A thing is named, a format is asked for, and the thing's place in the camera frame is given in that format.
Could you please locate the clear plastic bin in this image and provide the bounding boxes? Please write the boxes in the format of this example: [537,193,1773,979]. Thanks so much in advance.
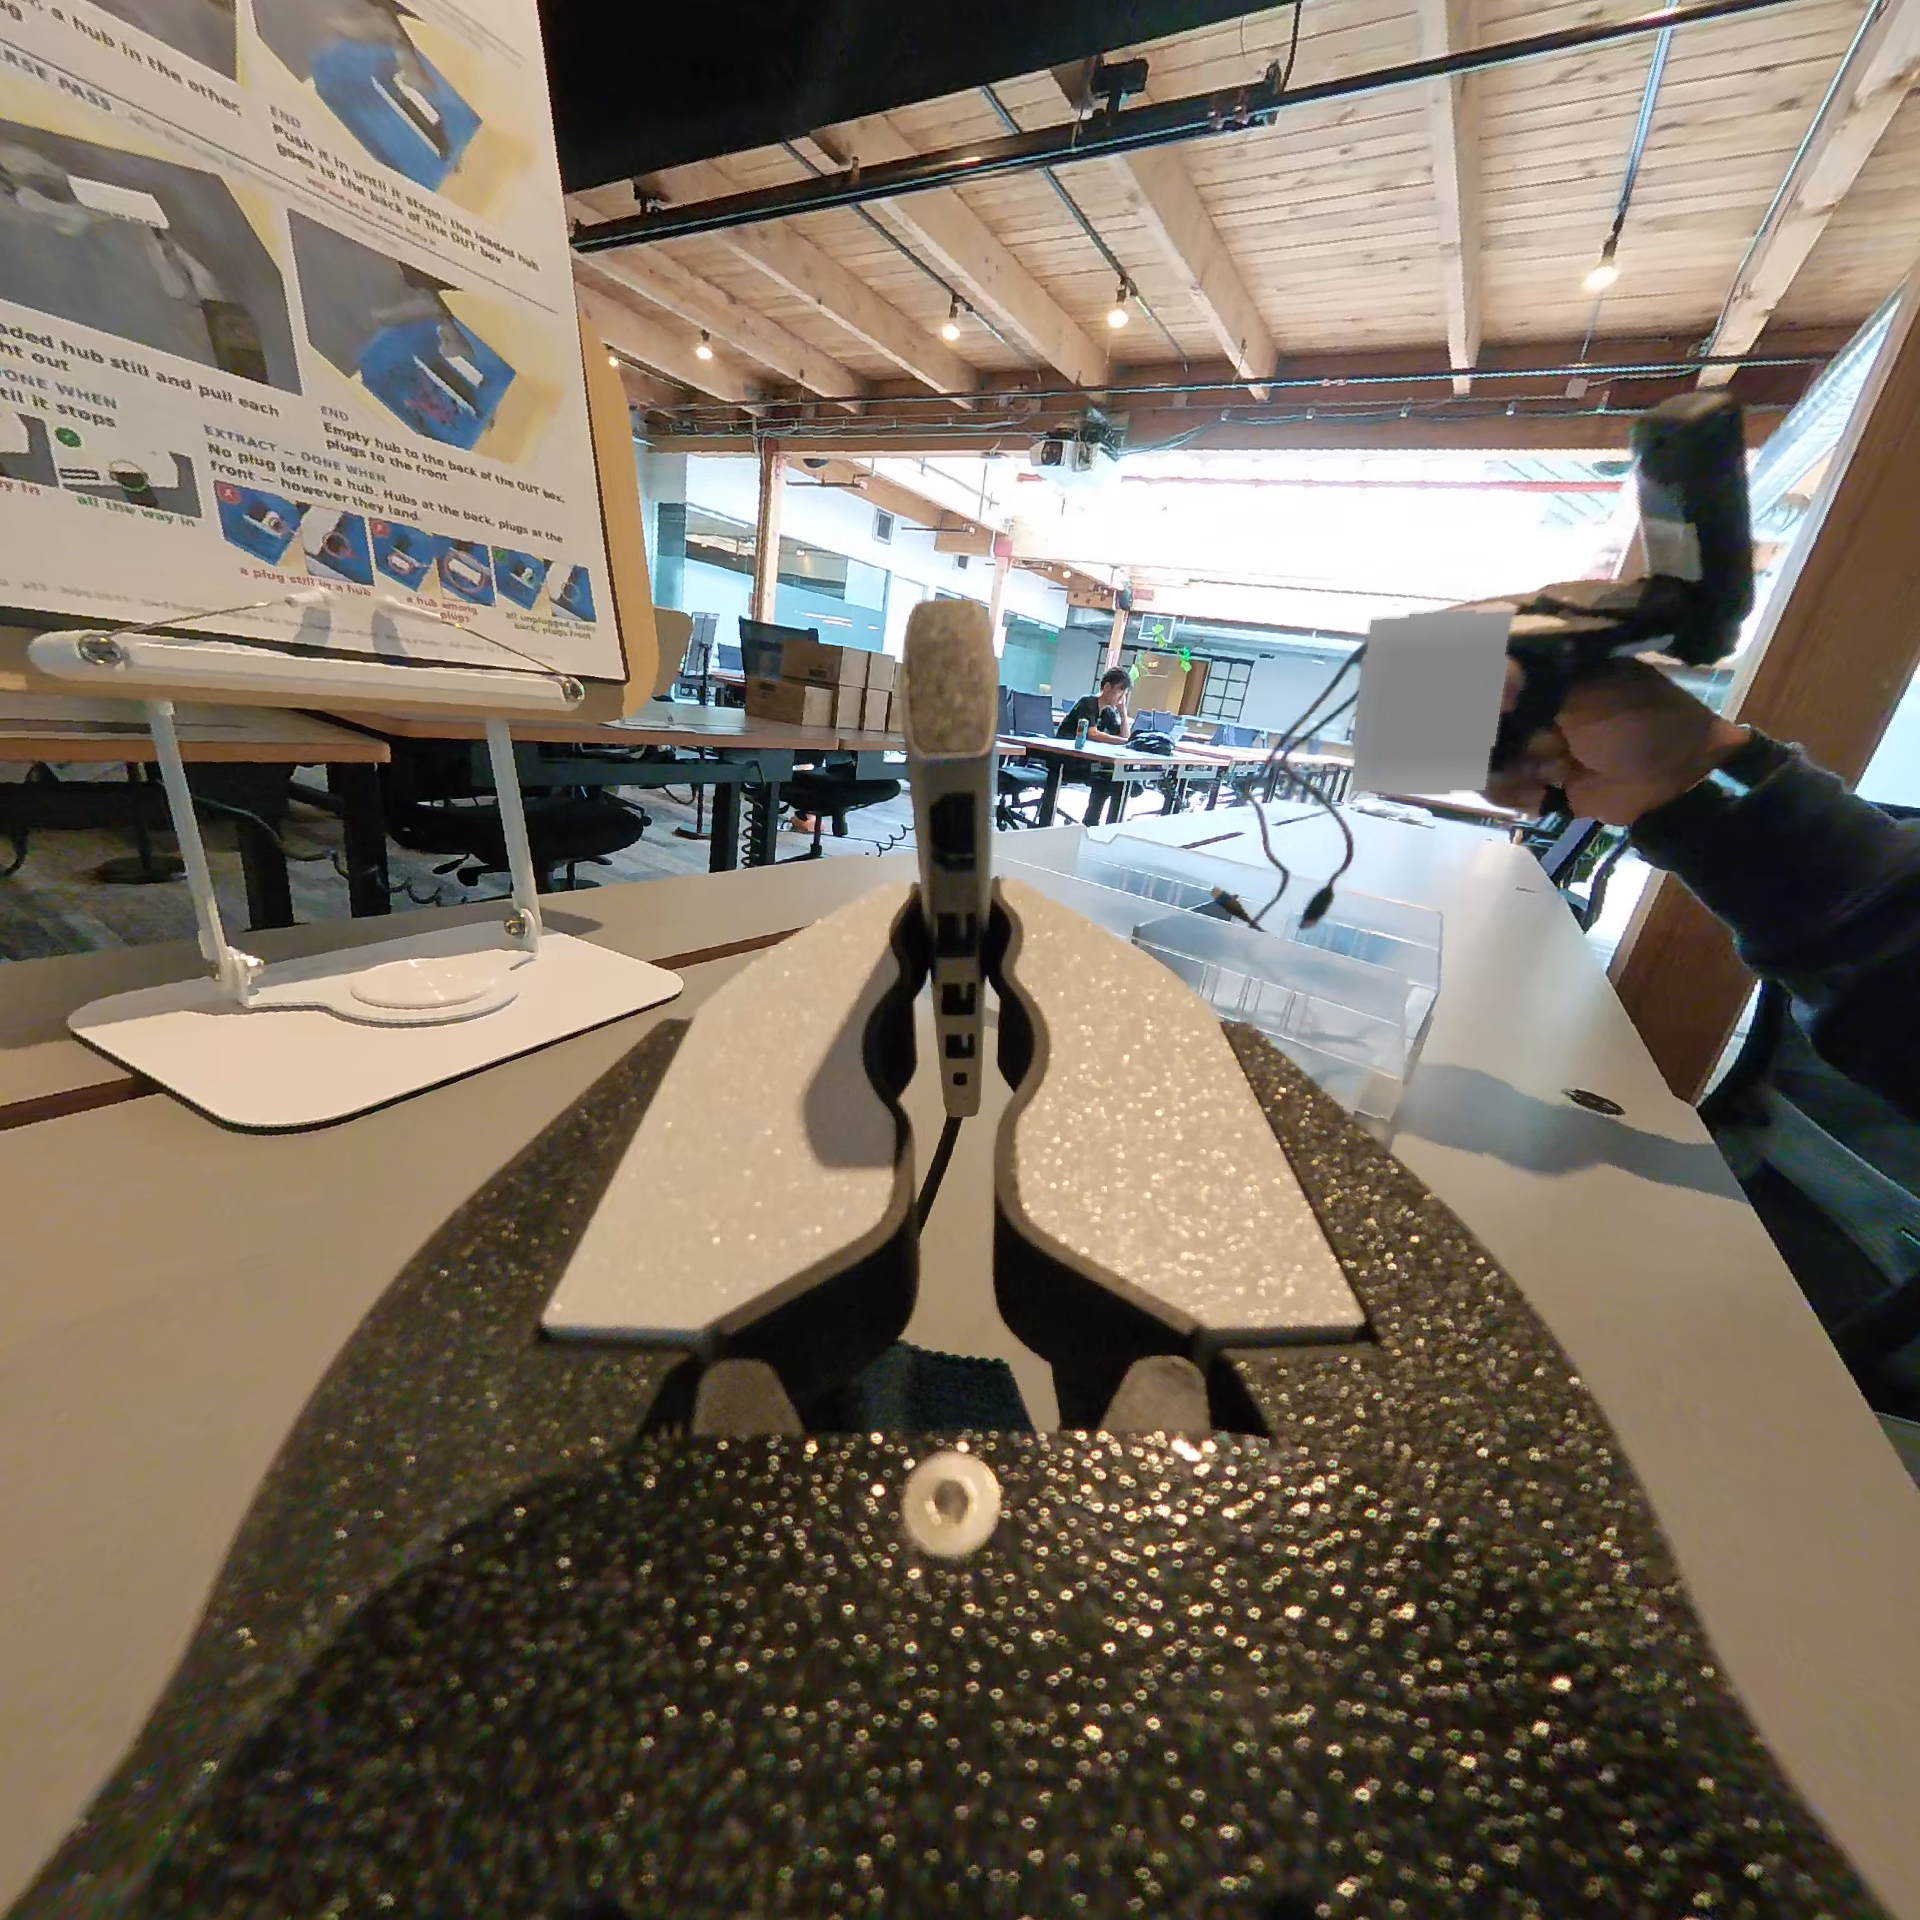
[1036,822,1447,1126]

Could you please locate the black office chair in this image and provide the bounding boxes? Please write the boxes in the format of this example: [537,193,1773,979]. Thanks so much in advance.
[383,743,655,903]
[1700,983,1920,1420]

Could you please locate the person's right hand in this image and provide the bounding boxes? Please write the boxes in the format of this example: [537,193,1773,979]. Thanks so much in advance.
[1543,660,1753,831]

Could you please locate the person's right forearm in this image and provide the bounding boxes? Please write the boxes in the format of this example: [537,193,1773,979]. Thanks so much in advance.
[1628,725,1920,1060]

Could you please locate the black multi-head usb cable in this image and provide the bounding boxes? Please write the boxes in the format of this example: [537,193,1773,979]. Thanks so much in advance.
[1219,637,1374,933]

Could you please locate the long wooden desk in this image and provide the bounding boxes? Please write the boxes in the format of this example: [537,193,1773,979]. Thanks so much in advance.
[1013,727,1360,828]
[600,706,911,881]

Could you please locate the wooden post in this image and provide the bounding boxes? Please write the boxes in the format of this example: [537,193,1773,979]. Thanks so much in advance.
[748,449,792,630]
[1605,286,1920,1108]

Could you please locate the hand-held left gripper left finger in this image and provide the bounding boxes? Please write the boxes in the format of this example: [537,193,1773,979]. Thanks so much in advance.
[540,881,925,1348]

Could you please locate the printed instruction board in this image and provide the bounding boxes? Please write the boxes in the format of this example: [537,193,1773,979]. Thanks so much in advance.
[0,0,665,741]

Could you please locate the stack of cardboard boxes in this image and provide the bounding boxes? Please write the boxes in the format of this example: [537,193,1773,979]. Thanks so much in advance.
[740,620,905,734]

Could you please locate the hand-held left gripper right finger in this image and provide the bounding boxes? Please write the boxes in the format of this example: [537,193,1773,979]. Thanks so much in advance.
[992,877,1371,1348]

